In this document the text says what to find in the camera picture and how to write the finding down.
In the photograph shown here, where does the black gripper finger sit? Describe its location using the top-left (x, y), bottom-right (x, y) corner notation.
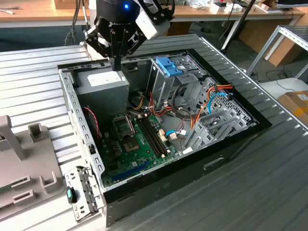
top-left (117, 26), bottom-right (148, 72)
top-left (84, 23), bottom-right (119, 72)

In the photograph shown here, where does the blue data wire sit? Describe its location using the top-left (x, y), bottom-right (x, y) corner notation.
top-left (207, 92), bottom-right (235, 116)

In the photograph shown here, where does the orange red power wire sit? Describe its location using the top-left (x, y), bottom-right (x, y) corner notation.
top-left (190, 83), bottom-right (235, 132)

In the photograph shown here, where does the grey metal disk bay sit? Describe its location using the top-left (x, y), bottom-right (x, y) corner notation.
top-left (184, 105), bottom-right (258, 155)

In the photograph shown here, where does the blue plastic drive latch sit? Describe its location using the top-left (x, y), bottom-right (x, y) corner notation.
top-left (167, 65), bottom-right (185, 78)
top-left (155, 56), bottom-right (176, 71)

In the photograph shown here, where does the small cardboard box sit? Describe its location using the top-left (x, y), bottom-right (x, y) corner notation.
top-left (168, 21), bottom-right (192, 37)

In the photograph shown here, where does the grey metal drive cage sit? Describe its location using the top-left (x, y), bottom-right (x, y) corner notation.
top-left (146, 54), bottom-right (208, 111)

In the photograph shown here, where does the grey power supply unit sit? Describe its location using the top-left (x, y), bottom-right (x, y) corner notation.
top-left (73, 69), bottom-right (130, 127)

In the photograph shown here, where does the wooden desk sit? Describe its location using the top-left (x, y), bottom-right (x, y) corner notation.
top-left (168, 3), bottom-right (306, 24)
top-left (0, 0), bottom-right (97, 28)

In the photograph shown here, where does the metal socket cover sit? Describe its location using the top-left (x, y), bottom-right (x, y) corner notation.
top-left (112, 115), bottom-right (136, 140)

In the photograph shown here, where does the black RAM slot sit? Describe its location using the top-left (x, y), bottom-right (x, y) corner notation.
top-left (144, 117), bottom-right (166, 156)
top-left (141, 118), bottom-right (164, 157)
top-left (146, 116), bottom-right (169, 155)
top-left (139, 119), bottom-right (161, 159)

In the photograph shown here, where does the small white box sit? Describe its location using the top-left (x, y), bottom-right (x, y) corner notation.
top-left (226, 3), bottom-right (244, 12)
top-left (210, 4), bottom-right (226, 13)

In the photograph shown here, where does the CPU socket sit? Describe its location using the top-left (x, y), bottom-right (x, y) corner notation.
top-left (122, 137), bottom-right (141, 154)

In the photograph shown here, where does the green motherboard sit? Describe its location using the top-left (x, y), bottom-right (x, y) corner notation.
top-left (100, 113), bottom-right (180, 188)

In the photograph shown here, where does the blue expansion slot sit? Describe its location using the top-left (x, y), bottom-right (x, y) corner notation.
top-left (112, 162), bottom-right (149, 181)

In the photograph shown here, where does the grey parts rack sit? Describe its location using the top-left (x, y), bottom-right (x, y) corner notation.
top-left (0, 115), bottom-right (67, 221)

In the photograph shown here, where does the black open PC case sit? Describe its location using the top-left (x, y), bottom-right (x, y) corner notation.
top-left (57, 48), bottom-right (273, 228)

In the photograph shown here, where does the white side table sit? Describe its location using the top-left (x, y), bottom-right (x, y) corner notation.
top-left (259, 77), bottom-right (308, 102)

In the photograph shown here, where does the black latch with teal tab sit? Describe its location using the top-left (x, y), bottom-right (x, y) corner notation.
top-left (65, 186), bottom-right (79, 205)

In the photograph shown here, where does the black monitor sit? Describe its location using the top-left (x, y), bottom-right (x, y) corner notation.
top-left (276, 0), bottom-right (300, 11)

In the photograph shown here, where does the cardboard box with label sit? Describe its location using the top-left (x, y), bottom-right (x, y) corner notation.
top-left (276, 90), bottom-right (308, 123)

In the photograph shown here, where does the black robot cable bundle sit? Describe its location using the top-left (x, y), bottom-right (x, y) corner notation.
top-left (64, 0), bottom-right (84, 46)

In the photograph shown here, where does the yellow wire bundle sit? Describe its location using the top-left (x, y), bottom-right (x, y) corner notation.
top-left (131, 94), bottom-right (145, 112)

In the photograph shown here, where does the black wire bundle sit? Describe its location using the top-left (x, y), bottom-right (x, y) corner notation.
top-left (172, 83), bottom-right (194, 119)

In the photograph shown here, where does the red orange wire bundle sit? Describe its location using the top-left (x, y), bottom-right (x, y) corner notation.
top-left (148, 91), bottom-right (174, 119)

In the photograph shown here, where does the red twisted fan wire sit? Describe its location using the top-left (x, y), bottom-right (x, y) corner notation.
top-left (83, 106), bottom-right (101, 141)

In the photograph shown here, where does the blue wire with white plug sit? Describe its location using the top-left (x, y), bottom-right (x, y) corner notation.
top-left (165, 129), bottom-right (180, 141)

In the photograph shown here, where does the grey metal card bracket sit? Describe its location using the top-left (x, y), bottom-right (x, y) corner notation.
top-left (64, 165), bottom-right (107, 223)

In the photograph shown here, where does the grey metal shelf frame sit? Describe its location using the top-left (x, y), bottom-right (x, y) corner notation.
top-left (246, 25), bottom-right (308, 78)

